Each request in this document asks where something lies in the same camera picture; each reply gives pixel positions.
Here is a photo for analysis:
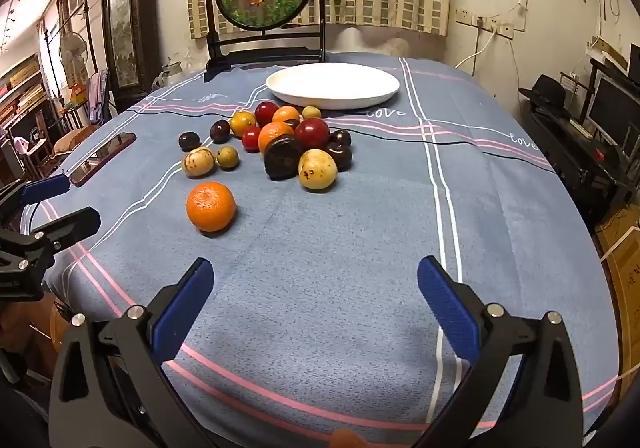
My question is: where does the dark framed painting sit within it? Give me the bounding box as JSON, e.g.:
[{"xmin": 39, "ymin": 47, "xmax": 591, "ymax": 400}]
[{"xmin": 101, "ymin": 0, "xmax": 162, "ymax": 101}]

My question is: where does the brown wooden tray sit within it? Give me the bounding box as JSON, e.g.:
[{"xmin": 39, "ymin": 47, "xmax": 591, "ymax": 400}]
[{"xmin": 67, "ymin": 132, "xmax": 137, "ymax": 187}]

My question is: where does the yellow spotted pear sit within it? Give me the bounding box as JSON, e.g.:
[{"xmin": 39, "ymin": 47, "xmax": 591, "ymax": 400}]
[{"xmin": 298, "ymin": 148, "xmax": 338, "ymax": 191}]

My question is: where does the blue striped tablecloth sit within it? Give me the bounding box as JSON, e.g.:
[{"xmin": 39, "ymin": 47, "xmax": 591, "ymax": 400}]
[{"xmin": 40, "ymin": 55, "xmax": 618, "ymax": 448}]

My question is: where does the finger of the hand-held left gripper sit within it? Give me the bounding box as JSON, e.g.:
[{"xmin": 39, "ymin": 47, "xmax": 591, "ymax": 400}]
[
  {"xmin": 0, "ymin": 173, "xmax": 71, "ymax": 229},
  {"xmin": 0, "ymin": 207, "xmax": 102, "ymax": 279}
]

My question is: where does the small red plum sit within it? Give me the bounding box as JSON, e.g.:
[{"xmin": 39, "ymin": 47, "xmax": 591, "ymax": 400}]
[{"xmin": 241, "ymin": 126, "xmax": 263, "ymax": 153}]

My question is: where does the dark brown round fruit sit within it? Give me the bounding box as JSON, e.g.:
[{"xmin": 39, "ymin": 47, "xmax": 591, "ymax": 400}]
[{"xmin": 263, "ymin": 135, "xmax": 305, "ymax": 181}]

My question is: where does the wooden chair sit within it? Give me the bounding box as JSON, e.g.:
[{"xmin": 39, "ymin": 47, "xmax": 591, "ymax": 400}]
[{"xmin": 52, "ymin": 125, "xmax": 103, "ymax": 163}]

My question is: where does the tan striped melon fruit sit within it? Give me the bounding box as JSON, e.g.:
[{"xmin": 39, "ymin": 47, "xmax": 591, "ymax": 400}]
[{"xmin": 181, "ymin": 146, "xmax": 217, "ymax": 178}]

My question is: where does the computer monitor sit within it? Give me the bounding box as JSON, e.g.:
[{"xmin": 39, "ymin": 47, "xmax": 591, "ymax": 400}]
[{"xmin": 587, "ymin": 75, "xmax": 640, "ymax": 139}]

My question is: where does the black desk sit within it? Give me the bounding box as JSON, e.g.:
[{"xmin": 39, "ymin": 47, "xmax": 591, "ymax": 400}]
[{"xmin": 520, "ymin": 98, "xmax": 640, "ymax": 229}]

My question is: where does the standing fan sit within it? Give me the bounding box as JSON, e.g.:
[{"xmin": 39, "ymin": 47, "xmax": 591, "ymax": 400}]
[{"xmin": 59, "ymin": 32, "xmax": 88, "ymax": 88}]

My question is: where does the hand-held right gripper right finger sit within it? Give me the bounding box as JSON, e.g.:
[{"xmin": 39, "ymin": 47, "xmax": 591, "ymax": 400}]
[{"xmin": 416, "ymin": 255, "xmax": 586, "ymax": 448}]

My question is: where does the wooden bookshelf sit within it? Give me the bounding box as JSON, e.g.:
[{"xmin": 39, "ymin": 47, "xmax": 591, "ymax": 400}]
[{"xmin": 0, "ymin": 52, "xmax": 51, "ymax": 129}]

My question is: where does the round goldfish table screen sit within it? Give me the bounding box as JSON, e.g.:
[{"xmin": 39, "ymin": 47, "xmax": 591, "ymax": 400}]
[{"xmin": 202, "ymin": 0, "xmax": 328, "ymax": 81}]

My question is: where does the red apple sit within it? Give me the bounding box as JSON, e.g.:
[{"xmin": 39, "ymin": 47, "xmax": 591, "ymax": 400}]
[{"xmin": 294, "ymin": 118, "xmax": 331, "ymax": 151}]

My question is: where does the cardboard box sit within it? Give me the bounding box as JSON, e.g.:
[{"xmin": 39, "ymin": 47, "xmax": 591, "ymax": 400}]
[{"xmin": 597, "ymin": 208, "xmax": 640, "ymax": 369}]

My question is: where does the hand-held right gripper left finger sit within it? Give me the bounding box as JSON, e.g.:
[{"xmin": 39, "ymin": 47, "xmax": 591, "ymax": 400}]
[{"xmin": 48, "ymin": 257, "xmax": 236, "ymax": 448}]

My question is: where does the large orange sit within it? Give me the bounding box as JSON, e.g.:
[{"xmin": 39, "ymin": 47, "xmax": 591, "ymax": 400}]
[{"xmin": 186, "ymin": 181, "xmax": 237, "ymax": 233}]

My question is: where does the yellow-orange citrus fruit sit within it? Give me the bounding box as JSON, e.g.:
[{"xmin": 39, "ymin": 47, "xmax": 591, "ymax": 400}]
[{"xmin": 229, "ymin": 110, "xmax": 257, "ymax": 137}]

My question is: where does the white kettle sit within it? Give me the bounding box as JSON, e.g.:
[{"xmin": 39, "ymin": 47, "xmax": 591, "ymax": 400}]
[{"xmin": 159, "ymin": 62, "xmax": 183, "ymax": 88}]

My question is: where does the black hat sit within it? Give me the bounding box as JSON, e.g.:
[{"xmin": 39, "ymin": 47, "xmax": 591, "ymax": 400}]
[{"xmin": 518, "ymin": 75, "xmax": 571, "ymax": 108}]

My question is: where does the white oval plate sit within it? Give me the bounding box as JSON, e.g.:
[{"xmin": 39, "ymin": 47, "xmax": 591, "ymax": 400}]
[{"xmin": 265, "ymin": 62, "xmax": 401, "ymax": 110}]

